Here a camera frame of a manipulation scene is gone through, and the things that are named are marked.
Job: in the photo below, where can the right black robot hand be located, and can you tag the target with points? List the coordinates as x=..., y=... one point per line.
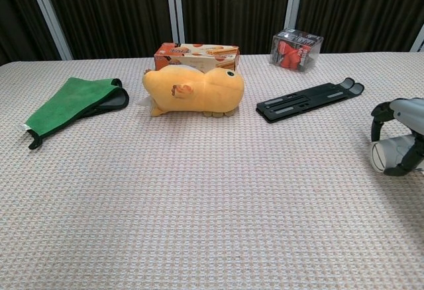
x=399, y=127

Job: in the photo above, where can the white blue-patterned mug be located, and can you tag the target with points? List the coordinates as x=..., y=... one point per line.
x=387, y=152

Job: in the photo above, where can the black folding laptop stand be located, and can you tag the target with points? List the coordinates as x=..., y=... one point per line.
x=308, y=101

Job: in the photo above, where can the clear box with red item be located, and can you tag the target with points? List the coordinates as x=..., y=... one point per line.
x=295, y=53

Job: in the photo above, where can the yellow plush animal toy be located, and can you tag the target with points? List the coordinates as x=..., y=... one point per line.
x=195, y=91

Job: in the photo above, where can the patterned woven tablecloth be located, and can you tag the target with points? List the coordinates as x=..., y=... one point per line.
x=198, y=187

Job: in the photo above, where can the orange biscuit box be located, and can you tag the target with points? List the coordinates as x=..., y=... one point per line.
x=198, y=55

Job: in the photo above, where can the green cloth with black trim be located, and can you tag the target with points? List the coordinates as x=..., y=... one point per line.
x=69, y=104

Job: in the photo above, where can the white partition post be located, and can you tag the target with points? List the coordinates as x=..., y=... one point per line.
x=418, y=43
x=295, y=2
x=49, y=15
x=175, y=8

